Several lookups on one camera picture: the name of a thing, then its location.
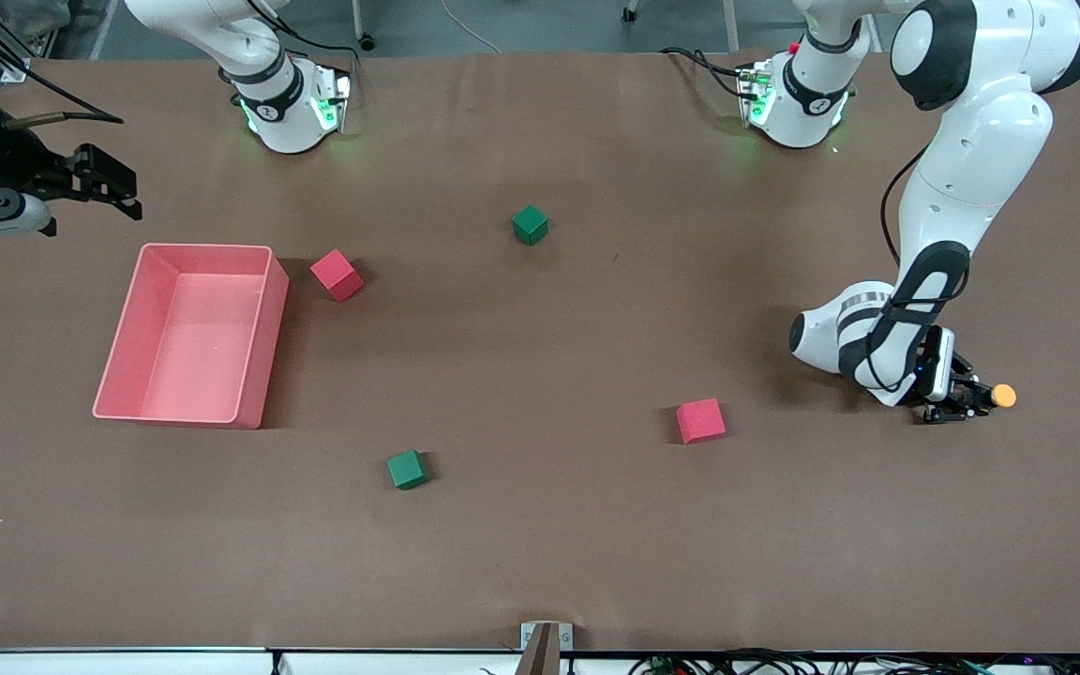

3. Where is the white table edge rail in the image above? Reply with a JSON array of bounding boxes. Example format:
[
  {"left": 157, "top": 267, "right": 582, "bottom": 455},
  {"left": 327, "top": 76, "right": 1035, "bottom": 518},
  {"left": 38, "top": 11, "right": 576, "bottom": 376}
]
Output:
[{"left": 0, "top": 646, "right": 522, "bottom": 675}]

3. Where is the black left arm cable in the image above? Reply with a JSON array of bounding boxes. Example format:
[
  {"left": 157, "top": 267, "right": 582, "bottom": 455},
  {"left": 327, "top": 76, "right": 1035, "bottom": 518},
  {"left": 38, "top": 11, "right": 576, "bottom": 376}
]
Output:
[{"left": 863, "top": 145, "right": 949, "bottom": 390}]

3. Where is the green cube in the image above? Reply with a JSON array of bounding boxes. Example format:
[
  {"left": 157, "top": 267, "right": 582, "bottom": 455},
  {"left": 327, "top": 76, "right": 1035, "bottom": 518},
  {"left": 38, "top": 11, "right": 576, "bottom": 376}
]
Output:
[
  {"left": 386, "top": 449, "right": 429, "bottom": 490},
  {"left": 512, "top": 204, "right": 550, "bottom": 247}
]

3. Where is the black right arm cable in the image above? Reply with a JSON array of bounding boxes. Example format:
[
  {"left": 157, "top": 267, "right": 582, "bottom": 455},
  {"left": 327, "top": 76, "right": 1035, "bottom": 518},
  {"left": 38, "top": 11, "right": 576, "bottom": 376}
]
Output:
[{"left": 0, "top": 0, "right": 125, "bottom": 126}]

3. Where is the pink plastic bin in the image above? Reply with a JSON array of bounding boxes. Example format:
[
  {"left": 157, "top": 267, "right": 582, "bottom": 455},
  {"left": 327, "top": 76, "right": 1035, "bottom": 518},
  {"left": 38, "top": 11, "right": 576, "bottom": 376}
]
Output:
[{"left": 92, "top": 242, "right": 291, "bottom": 430}]

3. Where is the black cable bundle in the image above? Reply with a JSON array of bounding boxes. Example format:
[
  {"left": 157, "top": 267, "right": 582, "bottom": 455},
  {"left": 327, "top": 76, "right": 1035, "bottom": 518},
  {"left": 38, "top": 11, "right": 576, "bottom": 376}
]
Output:
[{"left": 629, "top": 649, "right": 1080, "bottom": 675}]

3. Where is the white floor cable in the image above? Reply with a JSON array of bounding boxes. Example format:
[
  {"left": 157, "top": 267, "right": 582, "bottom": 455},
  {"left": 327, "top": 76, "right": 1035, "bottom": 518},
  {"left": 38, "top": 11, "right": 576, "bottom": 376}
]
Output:
[{"left": 440, "top": 0, "right": 503, "bottom": 55}]

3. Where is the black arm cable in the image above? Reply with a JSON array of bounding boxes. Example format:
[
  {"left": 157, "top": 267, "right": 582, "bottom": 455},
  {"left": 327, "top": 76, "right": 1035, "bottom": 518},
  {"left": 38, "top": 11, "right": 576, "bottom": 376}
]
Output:
[
  {"left": 0, "top": 0, "right": 125, "bottom": 126},
  {"left": 863, "top": 145, "right": 949, "bottom": 390}
]

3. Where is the metal bracket with post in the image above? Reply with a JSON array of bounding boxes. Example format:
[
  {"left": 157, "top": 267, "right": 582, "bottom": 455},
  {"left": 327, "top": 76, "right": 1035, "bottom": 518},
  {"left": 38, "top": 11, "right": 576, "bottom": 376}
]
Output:
[{"left": 519, "top": 622, "right": 574, "bottom": 675}]

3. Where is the pink cube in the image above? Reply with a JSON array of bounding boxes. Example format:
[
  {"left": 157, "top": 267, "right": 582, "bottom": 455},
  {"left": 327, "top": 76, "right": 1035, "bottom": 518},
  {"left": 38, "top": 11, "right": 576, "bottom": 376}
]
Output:
[
  {"left": 675, "top": 397, "right": 728, "bottom": 445},
  {"left": 309, "top": 248, "right": 365, "bottom": 303}
]

